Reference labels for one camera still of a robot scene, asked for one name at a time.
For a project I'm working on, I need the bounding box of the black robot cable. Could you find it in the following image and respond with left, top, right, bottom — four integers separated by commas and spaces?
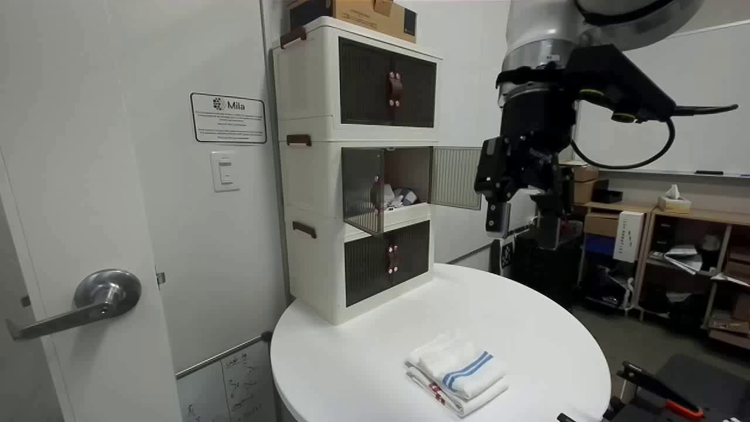
568, 116, 680, 172

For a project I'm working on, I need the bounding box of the black red-handled tool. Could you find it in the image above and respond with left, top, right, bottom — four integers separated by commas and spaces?
620, 362, 705, 422

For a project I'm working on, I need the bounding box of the black crate on floor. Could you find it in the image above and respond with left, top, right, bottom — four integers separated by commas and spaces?
511, 232, 581, 307

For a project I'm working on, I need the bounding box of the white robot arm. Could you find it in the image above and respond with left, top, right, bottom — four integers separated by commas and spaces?
474, 0, 736, 251

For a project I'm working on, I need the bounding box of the red-striped white towel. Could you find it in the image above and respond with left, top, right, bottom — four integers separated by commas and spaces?
405, 364, 509, 421

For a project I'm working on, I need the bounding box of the white door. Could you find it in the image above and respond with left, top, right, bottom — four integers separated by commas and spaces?
0, 0, 180, 422

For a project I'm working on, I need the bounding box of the cardboard box on cabinet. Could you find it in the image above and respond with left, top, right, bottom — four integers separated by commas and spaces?
282, 0, 417, 45

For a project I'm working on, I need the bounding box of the white wall sign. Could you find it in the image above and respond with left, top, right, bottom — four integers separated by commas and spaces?
191, 92, 267, 144

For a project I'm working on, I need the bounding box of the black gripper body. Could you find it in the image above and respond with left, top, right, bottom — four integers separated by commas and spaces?
474, 137, 573, 207

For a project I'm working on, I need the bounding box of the white tissue box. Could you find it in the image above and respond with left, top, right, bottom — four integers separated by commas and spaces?
656, 186, 692, 212

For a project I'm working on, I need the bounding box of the wooden shelf unit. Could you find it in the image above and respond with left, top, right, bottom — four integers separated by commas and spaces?
580, 201, 750, 350

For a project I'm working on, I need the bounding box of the crumpled cloth inside cabinet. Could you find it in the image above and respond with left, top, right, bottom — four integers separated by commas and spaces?
371, 181, 419, 212

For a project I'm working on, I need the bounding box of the silver door lever handle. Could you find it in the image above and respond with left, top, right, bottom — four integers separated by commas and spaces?
7, 267, 141, 341

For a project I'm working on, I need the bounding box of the white three-tier storage cabinet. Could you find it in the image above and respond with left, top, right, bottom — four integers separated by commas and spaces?
273, 28, 480, 323

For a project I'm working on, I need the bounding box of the wall whiteboard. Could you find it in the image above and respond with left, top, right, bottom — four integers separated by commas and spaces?
575, 22, 750, 177

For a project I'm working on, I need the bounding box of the white light switch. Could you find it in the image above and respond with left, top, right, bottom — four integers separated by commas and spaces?
211, 150, 239, 192

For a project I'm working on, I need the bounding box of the cardboard box on shelf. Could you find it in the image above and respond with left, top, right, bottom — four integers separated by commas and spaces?
573, 167, 601, 207

